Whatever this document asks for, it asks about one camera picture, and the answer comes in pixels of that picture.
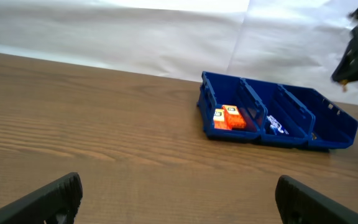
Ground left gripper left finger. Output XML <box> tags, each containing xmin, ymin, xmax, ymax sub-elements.
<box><xmin>0</xmin><ymin>172</ymin><xmax>83</xmax><ymax>224</ymax></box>

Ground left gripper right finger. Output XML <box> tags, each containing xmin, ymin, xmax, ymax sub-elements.
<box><xmin>274</xmin><ymin>174</ymin><xmax>358</xmax><ymax>224</ymax></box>

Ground blue candy pack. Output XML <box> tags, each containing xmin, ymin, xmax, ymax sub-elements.
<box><xmin>265</xmin><ymin>114</ymin><xmax>290</xmax><ymax>136</ymax></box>

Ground orange candy box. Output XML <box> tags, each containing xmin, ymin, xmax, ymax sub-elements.
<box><xmin>213</xmin><ymin>108</ymin><xmax>232</xmax><ymax>131</ymax></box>
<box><xmin>221</xmin><ymin>105</ymin><xmax>247</xmax><ymax>130</ymax></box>

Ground blue tray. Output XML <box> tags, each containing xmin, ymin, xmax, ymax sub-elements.
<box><xmin>196</xmin><ymin>71</ymin><xmax>358</xmax><ymax>152</ymax></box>

